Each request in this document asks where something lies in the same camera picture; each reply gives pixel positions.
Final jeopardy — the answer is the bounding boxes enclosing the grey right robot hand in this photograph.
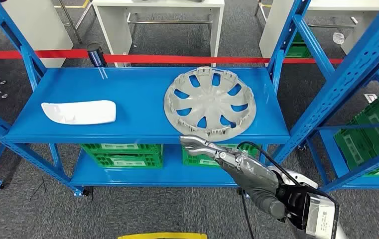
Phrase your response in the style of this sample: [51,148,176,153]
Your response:
[180,134,288,220]

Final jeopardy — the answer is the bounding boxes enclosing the grey plastic wheel cover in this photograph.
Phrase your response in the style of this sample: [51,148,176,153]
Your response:
[163,66,257,142]

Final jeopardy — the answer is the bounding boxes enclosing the yellow floor tape square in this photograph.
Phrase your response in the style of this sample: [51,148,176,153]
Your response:
[117,232,208,239]

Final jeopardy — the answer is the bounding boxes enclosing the red barrier belt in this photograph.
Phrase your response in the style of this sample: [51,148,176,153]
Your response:
[0,48,89,60]
[103,54,379,65]

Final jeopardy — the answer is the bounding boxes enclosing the white table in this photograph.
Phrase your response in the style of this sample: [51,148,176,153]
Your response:
[92,0,225,68]
[0,0,74,69]
[259,0,379,62]

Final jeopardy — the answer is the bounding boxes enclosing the white plastic mirror cover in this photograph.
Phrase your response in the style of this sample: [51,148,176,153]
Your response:
[40,100,117,125]

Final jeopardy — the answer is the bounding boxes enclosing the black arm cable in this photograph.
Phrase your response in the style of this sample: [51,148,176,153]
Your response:
[236,141,312,192]

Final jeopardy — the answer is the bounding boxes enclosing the black floor cable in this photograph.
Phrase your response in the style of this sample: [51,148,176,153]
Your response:
[240,193,255,239]

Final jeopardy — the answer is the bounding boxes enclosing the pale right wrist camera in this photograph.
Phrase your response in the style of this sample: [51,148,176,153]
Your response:
[304,192,341,239]

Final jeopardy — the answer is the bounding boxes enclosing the black barrier post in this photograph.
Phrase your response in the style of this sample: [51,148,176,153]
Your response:
[86,43,108,68]

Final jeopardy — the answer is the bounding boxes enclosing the chrome tube frame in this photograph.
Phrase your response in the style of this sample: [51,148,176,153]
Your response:
[54,0,93,44]

